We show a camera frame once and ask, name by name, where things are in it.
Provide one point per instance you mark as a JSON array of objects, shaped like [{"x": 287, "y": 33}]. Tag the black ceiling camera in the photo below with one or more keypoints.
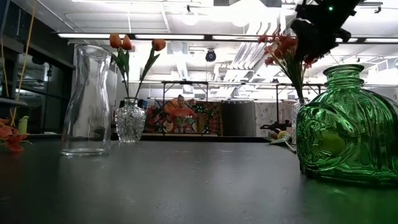
[{"x": 211, "y": 56}]

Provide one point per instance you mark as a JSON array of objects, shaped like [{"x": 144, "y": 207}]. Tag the tall clear glass vase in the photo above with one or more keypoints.
[{"x": 85, "y": 124}]

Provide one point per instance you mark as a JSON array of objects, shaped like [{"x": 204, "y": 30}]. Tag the yellow-green bottle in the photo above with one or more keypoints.
[{"x": 23, "y": 126}]

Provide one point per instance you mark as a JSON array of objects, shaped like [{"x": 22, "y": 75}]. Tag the small black device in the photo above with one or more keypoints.
[{"x": 275, "y": 126}]

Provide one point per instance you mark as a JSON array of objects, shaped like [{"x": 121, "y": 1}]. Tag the yellow tulip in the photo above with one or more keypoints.
[{"x": 283, "y": 134}]

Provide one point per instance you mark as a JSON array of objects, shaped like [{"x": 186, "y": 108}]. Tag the colourful patterned backdrop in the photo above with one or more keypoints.
[{"x": 208, "y": 118}]

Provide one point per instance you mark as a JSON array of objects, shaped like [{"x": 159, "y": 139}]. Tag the person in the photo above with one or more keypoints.
[{"x": 183, "y": 112}]

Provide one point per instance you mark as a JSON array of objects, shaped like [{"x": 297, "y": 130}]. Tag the ceiling light strip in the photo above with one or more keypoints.
[
  {"x": 169, "y": 37},
  {"x": 382, "y": 40},
  {"x": 87, "y": 36},
  {"x": 236, "y": 38}
]

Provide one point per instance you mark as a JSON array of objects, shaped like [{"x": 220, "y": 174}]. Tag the green glass vase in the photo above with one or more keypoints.
[{"x": 348, "y": 133}]

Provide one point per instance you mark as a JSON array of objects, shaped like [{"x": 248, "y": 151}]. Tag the white patterned curtain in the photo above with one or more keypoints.
[{"x": 264, "y": 115}]

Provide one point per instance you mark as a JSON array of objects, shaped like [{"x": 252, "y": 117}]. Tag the dark grey partition panel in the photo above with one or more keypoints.
[{"x": 237, "y": 119}]

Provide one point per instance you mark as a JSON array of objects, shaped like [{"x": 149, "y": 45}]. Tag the dark glass partition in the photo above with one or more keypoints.
[{"x": 46, "y": 102}]

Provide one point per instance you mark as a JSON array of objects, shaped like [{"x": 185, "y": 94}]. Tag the orange tulip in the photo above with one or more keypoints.
[
  {"x": 127, "y": 42},
  {"x": 159, "y": 44},
  {"x": 115, "y": 40}
]

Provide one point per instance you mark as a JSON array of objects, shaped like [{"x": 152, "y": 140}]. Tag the round cut-glass vase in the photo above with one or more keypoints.
[{"x": 130, "y": 124}]

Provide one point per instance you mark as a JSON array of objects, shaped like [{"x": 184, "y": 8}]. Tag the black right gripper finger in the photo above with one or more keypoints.
[{"x": 311, "y": 40}]

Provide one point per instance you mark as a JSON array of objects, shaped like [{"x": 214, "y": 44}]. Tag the slim diamond-cut glass vase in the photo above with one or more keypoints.
[{"x": 295, "y": 124}]

